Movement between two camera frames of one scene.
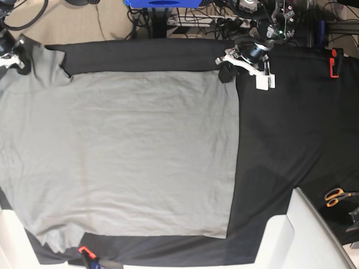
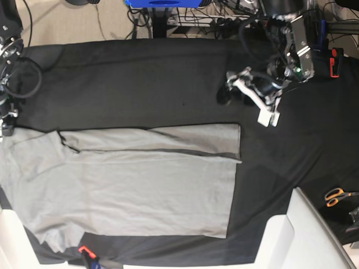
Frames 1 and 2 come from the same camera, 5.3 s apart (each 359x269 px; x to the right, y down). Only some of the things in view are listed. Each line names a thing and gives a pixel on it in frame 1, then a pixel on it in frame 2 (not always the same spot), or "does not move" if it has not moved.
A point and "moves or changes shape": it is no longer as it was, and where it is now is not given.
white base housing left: x=17 y=251 does not move
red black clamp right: x=335 y=62 does not move
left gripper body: x=11 y=58 -> x=8 y=121
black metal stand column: x=159 y=23 does not move
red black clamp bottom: x=92 y=261 does not move
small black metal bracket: x=355 y=215 does not move
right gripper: x=253 y=52 -> x=261 y=83
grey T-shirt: x=136 y=153 moves or changes shape
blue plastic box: x=163 y=3 does not move
